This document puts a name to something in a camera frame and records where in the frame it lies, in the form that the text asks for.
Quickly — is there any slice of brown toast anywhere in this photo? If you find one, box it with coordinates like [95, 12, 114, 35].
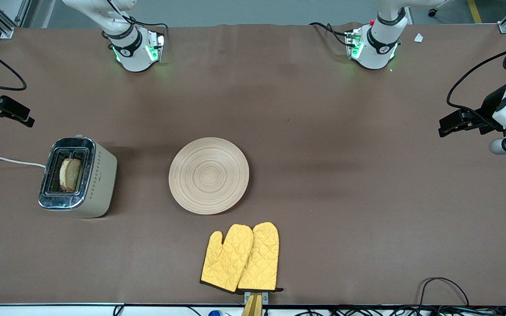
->
[59, 158, 82, 193]

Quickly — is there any black cable bundle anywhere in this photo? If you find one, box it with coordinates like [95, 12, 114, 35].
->
[295, 305, 506, 316]

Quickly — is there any round wooden plate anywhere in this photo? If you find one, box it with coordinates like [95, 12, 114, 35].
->
[168, 137, 250, 215]

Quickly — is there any cream and chrome toaster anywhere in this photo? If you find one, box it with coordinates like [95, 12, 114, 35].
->
[38, 135, 118, 219]

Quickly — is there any black base cable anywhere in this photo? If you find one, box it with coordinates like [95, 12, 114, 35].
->
[104, 0, 169, 44]
[309, 22, 350, 47]

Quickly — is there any small metal bracket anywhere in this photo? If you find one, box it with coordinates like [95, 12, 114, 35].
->
[244, 291, 269, 304]

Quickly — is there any yellow quilted oven mitt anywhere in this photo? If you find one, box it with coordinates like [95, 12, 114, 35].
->
[200, 224, 254, 294]
[237, 222, 284, 293]

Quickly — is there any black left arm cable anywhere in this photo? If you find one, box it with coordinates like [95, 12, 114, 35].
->
[446, 37, 506, 130]

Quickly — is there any white toaster power cable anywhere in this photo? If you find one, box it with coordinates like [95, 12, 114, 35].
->
[0, 156, 47, 169]

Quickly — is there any black looped cable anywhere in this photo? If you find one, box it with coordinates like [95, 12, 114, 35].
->
[419, 277, 470, 307]

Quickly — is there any metal base connector bracket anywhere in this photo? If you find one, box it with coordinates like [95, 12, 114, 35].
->
[344, 27, 364, 61]
[147, 30, 166, 63]

